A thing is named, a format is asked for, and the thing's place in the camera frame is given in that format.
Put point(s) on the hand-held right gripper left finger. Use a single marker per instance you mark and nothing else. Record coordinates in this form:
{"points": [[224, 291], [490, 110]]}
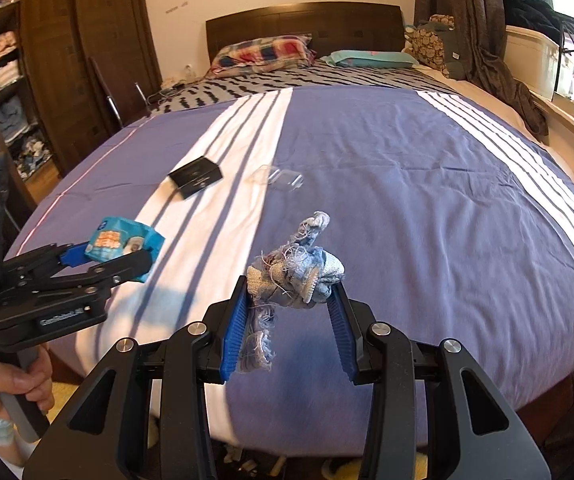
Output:
{"points": [[234, 332]]}

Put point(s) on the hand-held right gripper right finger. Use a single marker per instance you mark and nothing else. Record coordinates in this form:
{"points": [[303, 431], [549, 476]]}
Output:
{"points": [[342, 335]]}

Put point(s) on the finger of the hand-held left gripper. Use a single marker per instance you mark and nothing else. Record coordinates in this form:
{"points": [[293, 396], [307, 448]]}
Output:
{"points": [[74, 255], [127, 267]]}

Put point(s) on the teal snack packet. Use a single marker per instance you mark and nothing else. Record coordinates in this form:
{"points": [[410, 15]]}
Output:
{"points": [[117, 240]]}

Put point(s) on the frayed blue denim cloth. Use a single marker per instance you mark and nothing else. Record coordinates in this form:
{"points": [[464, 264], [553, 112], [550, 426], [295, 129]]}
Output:
{"points": [[292, 275]]}

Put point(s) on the person's left hand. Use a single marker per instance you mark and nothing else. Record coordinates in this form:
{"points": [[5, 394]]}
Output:
{"points": [[12, 377]]}

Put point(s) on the mixed crumpled clothes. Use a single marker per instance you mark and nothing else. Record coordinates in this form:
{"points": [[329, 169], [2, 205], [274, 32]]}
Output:
{"points": [[32, 155]]}

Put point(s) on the black flat box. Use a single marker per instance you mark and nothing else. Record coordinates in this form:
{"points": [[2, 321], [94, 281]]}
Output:
{"points": [[196, 176]]}

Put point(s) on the blue white striped bedspread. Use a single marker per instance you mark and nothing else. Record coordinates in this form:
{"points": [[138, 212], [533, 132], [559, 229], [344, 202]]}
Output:
{"points": [[417, 210]]}

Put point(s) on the blue folded clothes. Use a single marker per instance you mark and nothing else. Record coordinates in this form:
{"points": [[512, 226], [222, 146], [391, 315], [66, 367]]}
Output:
{"points": [[11, 116]]}

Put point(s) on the clear plastic packaging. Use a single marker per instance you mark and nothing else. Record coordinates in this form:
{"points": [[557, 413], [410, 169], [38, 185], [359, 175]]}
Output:
{"points": [[279, 178]]}

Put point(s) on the white striped folded clothes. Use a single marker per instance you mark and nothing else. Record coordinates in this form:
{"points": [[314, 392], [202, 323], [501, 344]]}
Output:
{"points": [[6, 76]]}

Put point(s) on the dark wooden wardrobe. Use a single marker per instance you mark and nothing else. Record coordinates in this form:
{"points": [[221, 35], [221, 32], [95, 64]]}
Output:
{"points": [[92, 60]]}

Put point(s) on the grey black patterned sheet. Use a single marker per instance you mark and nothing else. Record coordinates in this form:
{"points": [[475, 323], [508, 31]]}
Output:
{"points": [[247, 85]]}

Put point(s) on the pink folded clothes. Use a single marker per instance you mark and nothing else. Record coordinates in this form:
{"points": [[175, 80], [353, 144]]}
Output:
{"points": [[2, 45]]}

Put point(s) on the red blue plaid pillow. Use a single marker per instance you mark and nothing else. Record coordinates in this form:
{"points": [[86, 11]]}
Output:
{"points": [[267, 52]]}

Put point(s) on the teal pillow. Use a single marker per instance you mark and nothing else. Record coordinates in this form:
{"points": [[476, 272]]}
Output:
{"points": [[367, 58]]}

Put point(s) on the dark wooden headboard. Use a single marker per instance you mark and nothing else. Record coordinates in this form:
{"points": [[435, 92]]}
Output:
{"points": [[292, 20]]}

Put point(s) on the brown patterned backpack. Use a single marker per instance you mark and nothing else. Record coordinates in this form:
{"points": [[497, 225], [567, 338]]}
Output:
{"points": [[429, 42]]}

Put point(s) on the white storage box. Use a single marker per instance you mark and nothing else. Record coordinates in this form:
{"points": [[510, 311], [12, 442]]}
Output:
{"points": [[527, 55]]}

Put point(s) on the black quilted cloth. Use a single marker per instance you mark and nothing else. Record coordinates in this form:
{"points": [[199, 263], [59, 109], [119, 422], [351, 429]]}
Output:
{"points": [[522, 7]]}

